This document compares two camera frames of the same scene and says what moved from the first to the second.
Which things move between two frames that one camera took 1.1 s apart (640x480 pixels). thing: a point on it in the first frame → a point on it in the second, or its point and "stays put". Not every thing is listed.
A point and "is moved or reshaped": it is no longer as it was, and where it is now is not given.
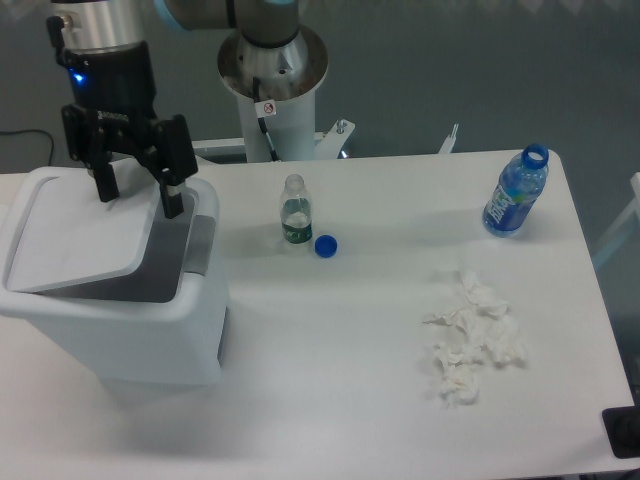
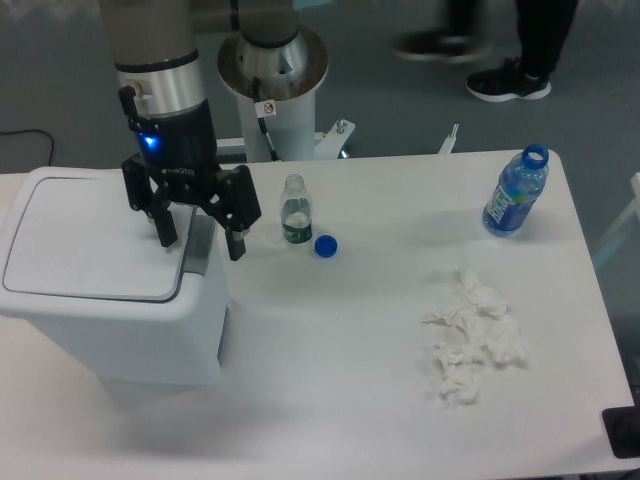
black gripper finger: (172, 161) → (235, 204)
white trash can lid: (69, 236) is moved or reshaped
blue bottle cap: (325, 246) stays put
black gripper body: (115, 83) → (179, 146)
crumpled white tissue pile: (479, 330) stays put
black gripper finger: (88, 134) → (152, 200)
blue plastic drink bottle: (521, 182) stays put
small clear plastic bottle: (296, 211) stays put
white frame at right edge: (633, 211) stays put
